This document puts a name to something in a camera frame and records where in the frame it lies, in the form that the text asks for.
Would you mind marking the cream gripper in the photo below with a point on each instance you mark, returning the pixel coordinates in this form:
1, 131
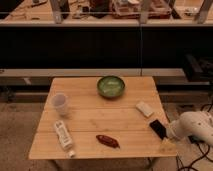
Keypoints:
167, 146

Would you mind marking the black eraser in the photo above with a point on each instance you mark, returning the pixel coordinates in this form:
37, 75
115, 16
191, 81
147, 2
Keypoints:
158, 128

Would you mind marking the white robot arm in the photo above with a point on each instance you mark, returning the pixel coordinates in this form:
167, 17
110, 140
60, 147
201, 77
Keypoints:
191, 123

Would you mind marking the white sponge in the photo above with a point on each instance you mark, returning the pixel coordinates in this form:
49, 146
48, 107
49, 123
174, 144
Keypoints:
144, 108

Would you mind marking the green bowl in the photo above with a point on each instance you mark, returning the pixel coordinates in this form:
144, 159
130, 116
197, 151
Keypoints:
110, 86

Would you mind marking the wooden folding table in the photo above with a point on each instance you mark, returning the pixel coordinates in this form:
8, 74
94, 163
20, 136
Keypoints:
91, 115

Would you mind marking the white tube bottle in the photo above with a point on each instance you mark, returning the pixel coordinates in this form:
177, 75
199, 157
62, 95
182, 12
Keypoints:
64, 137

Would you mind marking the clear plastic cup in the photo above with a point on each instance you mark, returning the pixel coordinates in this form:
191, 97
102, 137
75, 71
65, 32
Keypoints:
59, 102

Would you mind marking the background shelf rack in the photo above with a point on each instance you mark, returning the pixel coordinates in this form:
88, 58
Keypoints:
106, 13

